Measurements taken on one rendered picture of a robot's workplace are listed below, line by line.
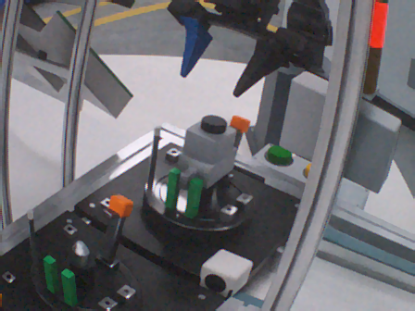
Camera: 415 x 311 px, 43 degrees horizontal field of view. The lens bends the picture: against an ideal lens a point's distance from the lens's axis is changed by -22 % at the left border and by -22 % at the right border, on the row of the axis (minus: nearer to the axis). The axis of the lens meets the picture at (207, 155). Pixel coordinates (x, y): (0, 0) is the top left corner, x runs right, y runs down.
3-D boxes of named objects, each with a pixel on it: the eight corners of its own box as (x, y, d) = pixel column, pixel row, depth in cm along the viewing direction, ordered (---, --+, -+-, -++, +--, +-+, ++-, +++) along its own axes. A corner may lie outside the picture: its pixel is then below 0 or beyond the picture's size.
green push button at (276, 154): (271, 153, 104) (274, 142, 103) (293, 163, 102) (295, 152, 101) (260, 162, 101) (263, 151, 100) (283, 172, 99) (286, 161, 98)
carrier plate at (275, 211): (169, 153, 99) (170, 140, 98) (309, 216, 90) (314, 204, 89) (73, 217, 80) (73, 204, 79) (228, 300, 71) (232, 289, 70)
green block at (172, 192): (169, 202, 81) (174, 167, 79) (177, 205, 81) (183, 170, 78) (164, 205, 80) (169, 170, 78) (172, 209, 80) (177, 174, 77)
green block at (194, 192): (189, 211, 80) (194, 176, 77) (197, 215, 79) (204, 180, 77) (183, 215, 79) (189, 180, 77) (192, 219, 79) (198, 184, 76)
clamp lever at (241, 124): (219, 169, 88) (238, 115, 87) (232, 176, 87) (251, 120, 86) (207, 171, 85) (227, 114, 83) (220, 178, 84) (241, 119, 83)
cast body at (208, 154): (203, 155, 85) (212, 105, 81) (233, 168, 83) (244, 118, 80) (165, 181, 78) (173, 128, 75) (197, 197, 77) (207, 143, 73)
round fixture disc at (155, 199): (180, 167, 92) (182, 154, 91) (270, 207, 87) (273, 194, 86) (121, 207, 81) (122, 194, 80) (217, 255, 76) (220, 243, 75)
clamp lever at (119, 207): (105, 253, 68) (119, 193, 67) (118, 261, 67) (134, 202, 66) (88, 255, 65) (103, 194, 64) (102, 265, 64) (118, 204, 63)
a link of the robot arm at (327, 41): (293, 28, 114) (296, 2, 111) (333, 43, 112) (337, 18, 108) (283, 33, 109) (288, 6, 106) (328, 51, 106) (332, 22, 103)
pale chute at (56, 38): (72, 92, 104) (87, 71, 105) (117, 119, 98) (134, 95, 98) (6, 18, 81) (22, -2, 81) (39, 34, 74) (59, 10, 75)
